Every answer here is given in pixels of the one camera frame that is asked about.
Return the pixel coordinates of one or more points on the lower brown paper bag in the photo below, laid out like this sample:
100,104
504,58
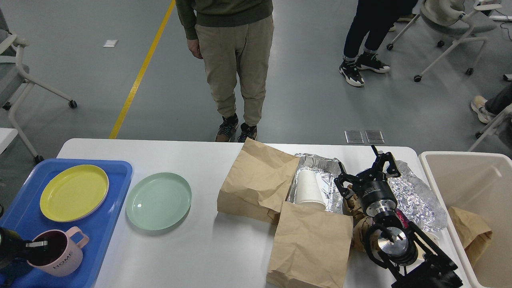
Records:
311,248

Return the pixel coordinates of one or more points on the person in khaki trousers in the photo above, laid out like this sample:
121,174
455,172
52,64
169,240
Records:
234,39

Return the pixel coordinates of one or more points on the white chair at right edge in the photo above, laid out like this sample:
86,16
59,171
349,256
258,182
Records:
500,126

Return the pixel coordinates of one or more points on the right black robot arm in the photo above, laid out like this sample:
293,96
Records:
393,241

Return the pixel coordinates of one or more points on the brown paper bag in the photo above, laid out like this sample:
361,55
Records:
258,182
311,248

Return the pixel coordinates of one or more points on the aluminium foil tray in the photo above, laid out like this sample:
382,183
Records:
325,170

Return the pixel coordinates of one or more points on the white paper cup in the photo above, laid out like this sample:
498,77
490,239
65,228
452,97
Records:
308,192

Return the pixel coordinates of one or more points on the light green plate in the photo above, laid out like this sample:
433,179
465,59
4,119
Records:
159,201

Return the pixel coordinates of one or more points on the crumpled brown paper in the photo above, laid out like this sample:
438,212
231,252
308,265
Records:
361,222

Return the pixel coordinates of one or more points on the crumpled aluminium foil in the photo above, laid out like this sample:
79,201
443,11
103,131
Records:
417,201

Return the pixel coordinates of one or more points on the right white office chair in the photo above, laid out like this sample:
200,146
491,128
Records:
453,18

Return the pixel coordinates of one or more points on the brown bag in bin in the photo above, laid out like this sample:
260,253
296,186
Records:
474,233

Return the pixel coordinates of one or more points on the left white office chair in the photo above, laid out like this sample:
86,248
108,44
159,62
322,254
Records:
17,82

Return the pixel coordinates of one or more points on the person in black trousers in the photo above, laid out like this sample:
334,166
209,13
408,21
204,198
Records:
370,25

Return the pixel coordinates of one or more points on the white office chair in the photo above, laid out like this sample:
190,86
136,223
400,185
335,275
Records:
453,18
17,82

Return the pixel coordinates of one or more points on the beige plastic bin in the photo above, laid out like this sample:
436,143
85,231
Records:
480,183

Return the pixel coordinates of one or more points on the pink mug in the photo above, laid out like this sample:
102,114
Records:
63,253

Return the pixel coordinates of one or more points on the yellow plate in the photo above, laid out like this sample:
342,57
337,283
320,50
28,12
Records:
74,193

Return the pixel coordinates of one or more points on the blue plastic tray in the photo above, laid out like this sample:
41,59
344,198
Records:
25,218

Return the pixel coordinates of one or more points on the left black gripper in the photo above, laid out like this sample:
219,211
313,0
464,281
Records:
13,247

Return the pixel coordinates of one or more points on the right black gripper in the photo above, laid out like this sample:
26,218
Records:
371,186

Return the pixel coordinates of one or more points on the seated person at right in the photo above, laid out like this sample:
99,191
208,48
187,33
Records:
486,110

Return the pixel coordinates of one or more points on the upper brown paper bag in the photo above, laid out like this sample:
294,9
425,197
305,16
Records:
258,182

